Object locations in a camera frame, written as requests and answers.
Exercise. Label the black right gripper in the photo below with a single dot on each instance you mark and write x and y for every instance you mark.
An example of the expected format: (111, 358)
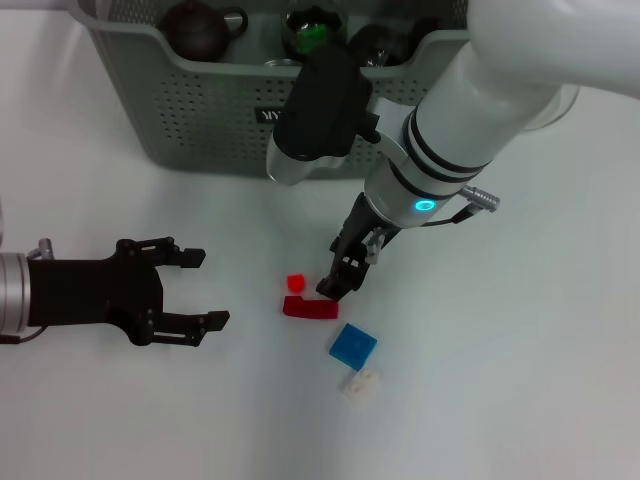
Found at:
(357, 235)

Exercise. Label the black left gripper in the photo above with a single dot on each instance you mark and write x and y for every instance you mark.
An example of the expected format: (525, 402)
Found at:
(90, 295)

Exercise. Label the dark red toy brick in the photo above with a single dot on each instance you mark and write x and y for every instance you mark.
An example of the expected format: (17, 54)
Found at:
(310, 309)

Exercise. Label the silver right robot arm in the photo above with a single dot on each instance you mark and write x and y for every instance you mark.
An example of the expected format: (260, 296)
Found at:
(475, 115)

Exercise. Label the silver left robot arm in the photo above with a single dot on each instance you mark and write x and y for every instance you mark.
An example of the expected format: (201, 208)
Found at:
(12, 295)

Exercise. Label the grey-green perforated storage bin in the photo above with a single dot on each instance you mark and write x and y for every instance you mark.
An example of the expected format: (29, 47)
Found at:
(200, 125)

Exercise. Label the small red cube brick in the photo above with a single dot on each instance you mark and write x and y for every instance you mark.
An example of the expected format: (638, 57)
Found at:
(296, 282)

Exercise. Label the blue square toy plate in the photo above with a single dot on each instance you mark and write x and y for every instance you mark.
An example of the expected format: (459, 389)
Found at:
(352, 346)

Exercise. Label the white flat two-stud plate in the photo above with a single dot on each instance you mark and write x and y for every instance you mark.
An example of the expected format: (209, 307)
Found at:
(360, 386)

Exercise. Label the black clay teapot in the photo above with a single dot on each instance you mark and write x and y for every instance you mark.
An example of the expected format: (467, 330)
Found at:
(195, 30)

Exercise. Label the glass carafe with black lid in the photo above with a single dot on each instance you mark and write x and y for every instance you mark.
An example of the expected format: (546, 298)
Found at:
(560, 112)

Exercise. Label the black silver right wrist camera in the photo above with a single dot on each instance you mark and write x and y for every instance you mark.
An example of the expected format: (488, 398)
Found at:
(325, 110)

